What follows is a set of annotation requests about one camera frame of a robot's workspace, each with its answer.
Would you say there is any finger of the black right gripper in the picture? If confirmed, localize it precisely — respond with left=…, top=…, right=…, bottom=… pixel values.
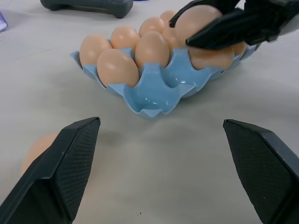
left=168, top=0, right=237, bottom=28
left=185, top=9, right=258, bottom=50

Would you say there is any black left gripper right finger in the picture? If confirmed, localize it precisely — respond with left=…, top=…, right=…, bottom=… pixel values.
left=222, top=119, right=299, bottom=224

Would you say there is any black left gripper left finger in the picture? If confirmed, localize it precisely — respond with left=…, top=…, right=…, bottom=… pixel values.
left=0, top=117, right=101, bottom=224

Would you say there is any beige egg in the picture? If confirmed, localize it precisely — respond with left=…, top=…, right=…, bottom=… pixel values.
left=110, top=26, right=141, bottom=51
left=19, top=132, right=59, bottom=178
left=138, top=17, right=168, bottom=38
left=79, top=34, right=113, bottom=66
left=173, top=4, right=223, bottom=48
left=162, top=27, right=181, bottom=51
left=159, top=9, right=178, bottom=24
left=230, top=42, right=248, bottom=58
left=96, top=49, right=140, bottom=87
left=135, top=31, right=171, bottom=69
left=190, top=45, right=235, bottom=71

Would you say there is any blue plastic egg tray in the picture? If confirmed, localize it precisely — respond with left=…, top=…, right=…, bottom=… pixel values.
left=69, top=43, right=256, bottom=121

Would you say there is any dark grey plastic object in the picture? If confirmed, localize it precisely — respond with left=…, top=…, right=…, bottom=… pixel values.
left=40, top=0, right=134, bottom=19

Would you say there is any purple and white object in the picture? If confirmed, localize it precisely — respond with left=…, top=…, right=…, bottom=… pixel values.
left=0, top=7, right=9, bottom=33

